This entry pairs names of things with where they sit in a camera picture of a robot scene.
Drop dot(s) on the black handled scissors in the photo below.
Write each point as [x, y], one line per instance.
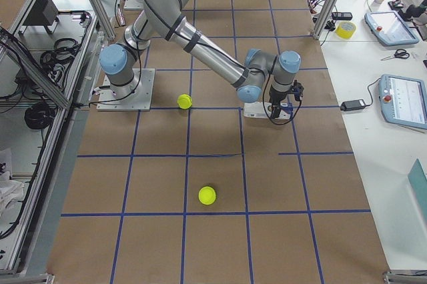
[398, 54]

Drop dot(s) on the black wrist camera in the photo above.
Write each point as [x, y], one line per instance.
[297, 90]

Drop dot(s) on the tennis ball by near base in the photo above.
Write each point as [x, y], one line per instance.
[184, 101]

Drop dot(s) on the white blue tennis ball can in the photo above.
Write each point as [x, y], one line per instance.
[263, 110]

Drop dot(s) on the near blue teach pendant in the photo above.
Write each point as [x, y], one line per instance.
[403, 100]

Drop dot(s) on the tennis ball near front edge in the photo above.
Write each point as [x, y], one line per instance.
[207, 195]

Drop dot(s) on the yellow tape roll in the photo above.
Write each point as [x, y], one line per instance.
[345, 29]

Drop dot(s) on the black power adapter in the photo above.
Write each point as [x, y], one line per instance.
[353, 105]

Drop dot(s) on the blue teach pendant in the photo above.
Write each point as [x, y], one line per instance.
[390, 29]
[403, 100]

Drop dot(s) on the far blue teach pendant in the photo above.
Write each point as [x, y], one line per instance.
[390, 29]

